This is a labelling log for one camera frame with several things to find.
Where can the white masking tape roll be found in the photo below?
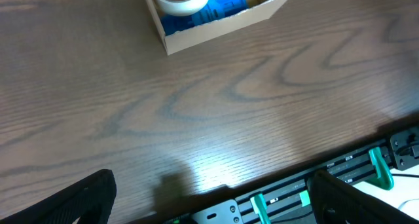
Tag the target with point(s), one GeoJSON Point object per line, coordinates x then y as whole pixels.
{"type": "Point", "coordinates": [181, 3]}

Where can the blue plastic case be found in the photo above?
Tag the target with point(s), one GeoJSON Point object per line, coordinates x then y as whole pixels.
{"type": "Point", "coordinates": [212, 11]}

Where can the green right clamp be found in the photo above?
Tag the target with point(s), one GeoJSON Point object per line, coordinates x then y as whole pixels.
{"type": "Point", "coordinates": [383, 177]}

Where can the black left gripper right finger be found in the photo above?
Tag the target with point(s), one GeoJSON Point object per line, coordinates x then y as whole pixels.
{"type": "Point", "coordinates": [333, 201]}

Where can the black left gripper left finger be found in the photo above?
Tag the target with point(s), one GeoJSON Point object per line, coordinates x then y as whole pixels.
{"type": "Point", "coordinates": [89, 200]}

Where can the green clamp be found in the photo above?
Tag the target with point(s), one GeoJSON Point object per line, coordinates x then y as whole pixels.
{"type": "Point", "coordinates": [383, 177]}
{"type": "Point", "coordinates": [260, 208]}

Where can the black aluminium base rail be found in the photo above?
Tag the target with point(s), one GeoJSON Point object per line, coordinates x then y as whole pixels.
{"type": "Point", "coordinates": [399, 150]}

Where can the cardboard box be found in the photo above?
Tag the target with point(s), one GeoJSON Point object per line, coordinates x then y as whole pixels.
{"type": "Point", "coordinates": [258, 10]}

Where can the green left clamp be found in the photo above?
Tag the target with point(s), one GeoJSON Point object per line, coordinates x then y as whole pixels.
{"type": "Point", "coordinates": [260, 208]}

